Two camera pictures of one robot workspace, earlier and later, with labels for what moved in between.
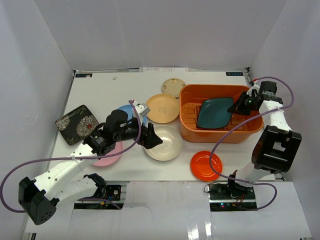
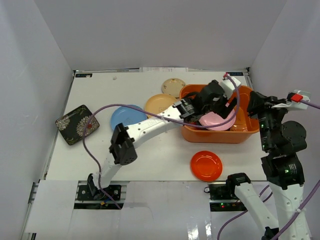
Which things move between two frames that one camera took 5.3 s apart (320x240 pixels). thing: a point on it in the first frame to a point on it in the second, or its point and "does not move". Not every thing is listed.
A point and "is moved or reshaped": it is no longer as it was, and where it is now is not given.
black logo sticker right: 234,74 does not move
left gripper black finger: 152,138 to 225,110
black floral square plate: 76,125 does not move
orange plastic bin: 190,95 does not move
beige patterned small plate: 172,86 does not move
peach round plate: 164,108 does not move
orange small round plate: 200,168 does not move
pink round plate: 109,160 is moved or reshaped
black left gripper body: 144,136 to 224,105
